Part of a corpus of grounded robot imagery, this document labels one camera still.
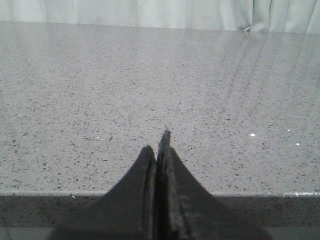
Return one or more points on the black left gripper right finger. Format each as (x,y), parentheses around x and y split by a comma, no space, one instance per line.
(186,211)

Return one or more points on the white curtain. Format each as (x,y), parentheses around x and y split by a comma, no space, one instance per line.
(282,16)

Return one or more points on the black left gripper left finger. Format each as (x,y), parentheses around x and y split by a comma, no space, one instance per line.
(126,212)

